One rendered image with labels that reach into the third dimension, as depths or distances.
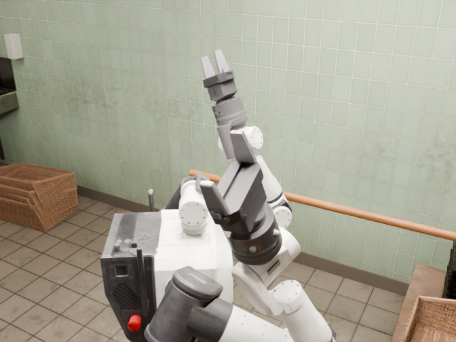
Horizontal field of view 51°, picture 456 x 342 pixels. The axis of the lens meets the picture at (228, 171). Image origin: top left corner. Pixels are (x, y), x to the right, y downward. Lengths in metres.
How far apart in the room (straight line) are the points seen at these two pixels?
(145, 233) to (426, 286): 1.61
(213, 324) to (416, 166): 2.11
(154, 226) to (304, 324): 0.46
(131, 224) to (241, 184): 0.55
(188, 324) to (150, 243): 0.24
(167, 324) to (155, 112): 2.70
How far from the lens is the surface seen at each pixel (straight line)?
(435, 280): 2.53
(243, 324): 0.99
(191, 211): 1.08
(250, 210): 0.73
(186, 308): 0.97
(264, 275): 0.83
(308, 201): 1.73
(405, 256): 3.19
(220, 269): 1.09
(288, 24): 2.91
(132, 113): 3.71
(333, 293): 3.24
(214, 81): 1.34
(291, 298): 0.90
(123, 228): 1.21
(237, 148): 0.74
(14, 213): 4.11
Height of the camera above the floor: 2.02
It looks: 25 degrees down
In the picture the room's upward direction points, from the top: straight up
